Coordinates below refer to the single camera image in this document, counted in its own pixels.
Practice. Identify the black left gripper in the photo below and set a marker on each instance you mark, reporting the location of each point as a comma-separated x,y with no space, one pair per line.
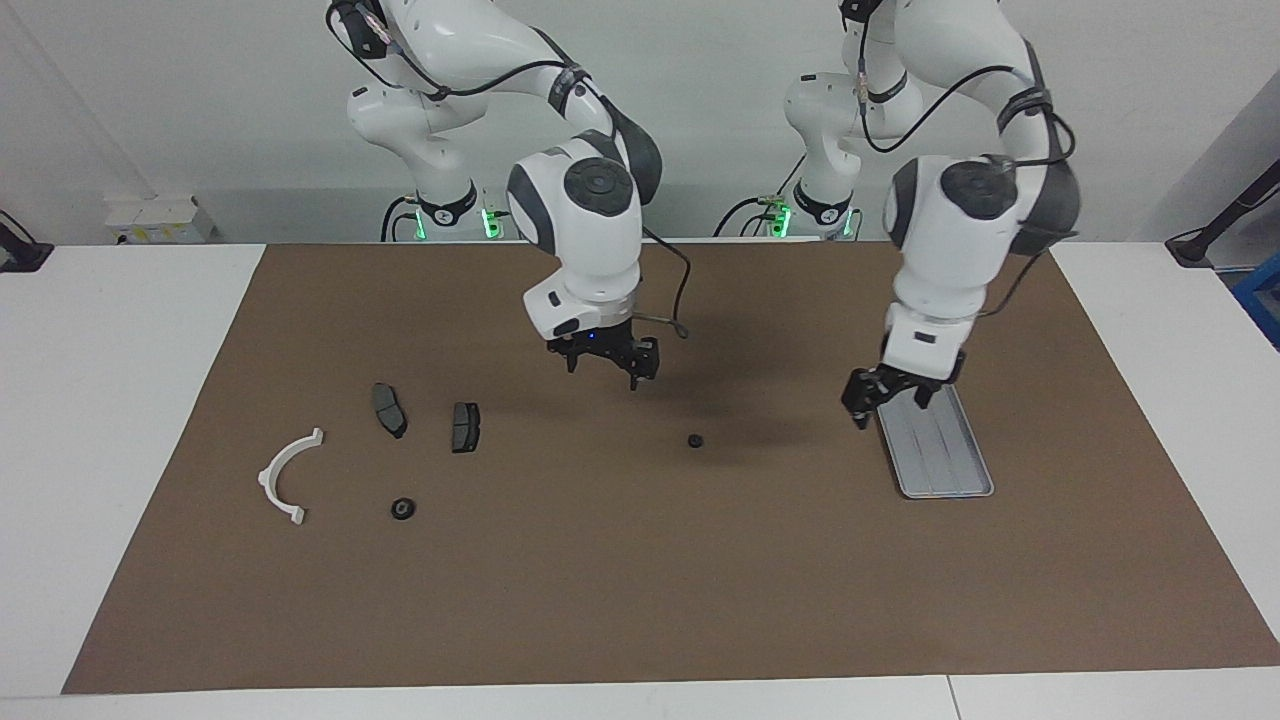
900,383

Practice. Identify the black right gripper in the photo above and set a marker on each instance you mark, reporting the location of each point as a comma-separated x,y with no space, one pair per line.
605,350

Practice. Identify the large black bearing gear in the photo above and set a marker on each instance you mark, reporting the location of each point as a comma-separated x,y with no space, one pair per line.
402,508

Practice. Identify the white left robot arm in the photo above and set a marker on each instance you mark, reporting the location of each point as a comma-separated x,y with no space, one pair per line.
950,240

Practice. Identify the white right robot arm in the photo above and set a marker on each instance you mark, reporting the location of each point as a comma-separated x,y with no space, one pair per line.
590,250

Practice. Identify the silver metal tray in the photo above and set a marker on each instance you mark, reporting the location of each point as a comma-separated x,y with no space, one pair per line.
945,460

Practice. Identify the rectangular dark brake pad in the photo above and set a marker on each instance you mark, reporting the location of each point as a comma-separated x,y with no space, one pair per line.
465,427

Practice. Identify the brown table mat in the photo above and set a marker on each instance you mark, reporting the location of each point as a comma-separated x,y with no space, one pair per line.
640,560

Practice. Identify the elongated dark brake pad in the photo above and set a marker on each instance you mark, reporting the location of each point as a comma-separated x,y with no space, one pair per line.
390,410

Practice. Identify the blue bin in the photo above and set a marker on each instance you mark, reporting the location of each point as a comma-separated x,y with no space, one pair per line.
1262,295

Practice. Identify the white cardboard box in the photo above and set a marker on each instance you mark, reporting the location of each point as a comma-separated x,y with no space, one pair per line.
150,220

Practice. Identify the black table clamp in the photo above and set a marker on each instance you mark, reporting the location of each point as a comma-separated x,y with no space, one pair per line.
20,250

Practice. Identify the white curved plastic bracket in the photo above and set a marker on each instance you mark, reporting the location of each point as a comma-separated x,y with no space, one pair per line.
266,480

